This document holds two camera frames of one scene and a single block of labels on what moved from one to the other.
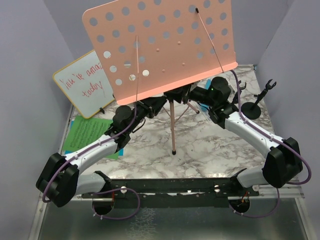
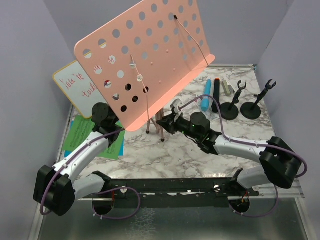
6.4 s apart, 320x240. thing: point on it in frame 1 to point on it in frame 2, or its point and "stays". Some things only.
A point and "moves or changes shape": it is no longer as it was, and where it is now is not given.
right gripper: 187,97 to 169,123
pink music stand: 146,49 moves or changes shape
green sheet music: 84,130 stays
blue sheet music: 121,150 stays
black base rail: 202,193 stays
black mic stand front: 251,110 stays
